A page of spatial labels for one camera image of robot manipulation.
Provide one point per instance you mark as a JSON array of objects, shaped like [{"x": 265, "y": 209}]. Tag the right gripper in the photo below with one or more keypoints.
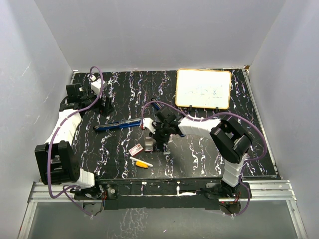
[{"x": 156, "y": 137}]

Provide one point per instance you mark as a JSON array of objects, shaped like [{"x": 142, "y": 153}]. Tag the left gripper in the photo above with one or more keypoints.
[{"x": 106, "y": 109}]

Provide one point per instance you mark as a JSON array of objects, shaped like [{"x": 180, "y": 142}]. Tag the staple tray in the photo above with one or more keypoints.
[{"x": 149, "y": 144}]

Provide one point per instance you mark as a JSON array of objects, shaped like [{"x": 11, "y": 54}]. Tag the red white staple box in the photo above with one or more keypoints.
[{"x": 136, "y": 149}]

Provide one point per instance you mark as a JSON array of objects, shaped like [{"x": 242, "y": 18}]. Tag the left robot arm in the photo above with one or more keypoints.
[{"x": 57, "y": 150}]

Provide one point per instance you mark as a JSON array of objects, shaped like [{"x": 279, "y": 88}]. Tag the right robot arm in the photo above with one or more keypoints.
[{"x": 230, "y": 138}]

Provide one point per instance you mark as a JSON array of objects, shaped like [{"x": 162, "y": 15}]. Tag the white marker pen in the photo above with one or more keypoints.
[{"x": 142, "y": 162}]

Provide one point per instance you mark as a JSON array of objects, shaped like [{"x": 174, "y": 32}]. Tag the yellow marker cap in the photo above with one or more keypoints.
[{"x": 141, "y": 165}]

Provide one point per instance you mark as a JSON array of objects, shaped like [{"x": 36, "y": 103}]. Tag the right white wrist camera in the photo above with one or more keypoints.
[{"x": 147, "y": 123}]

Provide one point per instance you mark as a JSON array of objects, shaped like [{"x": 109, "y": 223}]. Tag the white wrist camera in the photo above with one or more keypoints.
[
  {"x": 96, "y": 84},
  {"x": 147, "y": 123}
]

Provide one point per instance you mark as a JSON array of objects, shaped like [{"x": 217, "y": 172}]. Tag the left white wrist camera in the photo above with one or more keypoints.
[{"x": 96, "y": 84}]

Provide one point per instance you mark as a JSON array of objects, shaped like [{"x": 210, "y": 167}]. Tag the small whiteboard orange frame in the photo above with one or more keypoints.
[{"x": 209, "y": 89}]

